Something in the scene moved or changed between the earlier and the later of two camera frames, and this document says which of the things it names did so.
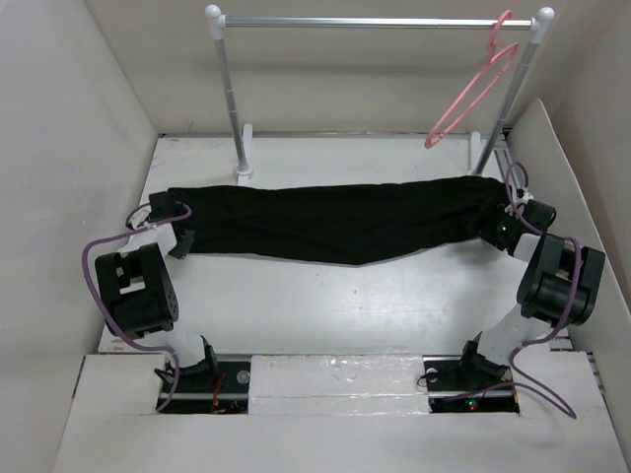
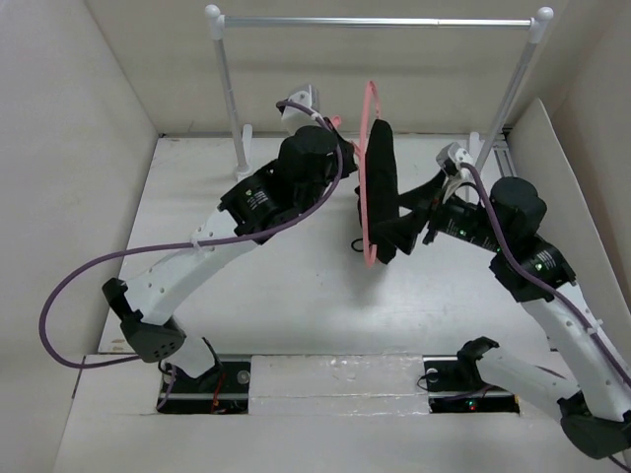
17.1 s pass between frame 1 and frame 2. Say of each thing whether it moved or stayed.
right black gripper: moved
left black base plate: stayed
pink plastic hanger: moved
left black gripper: moved
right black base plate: stayed
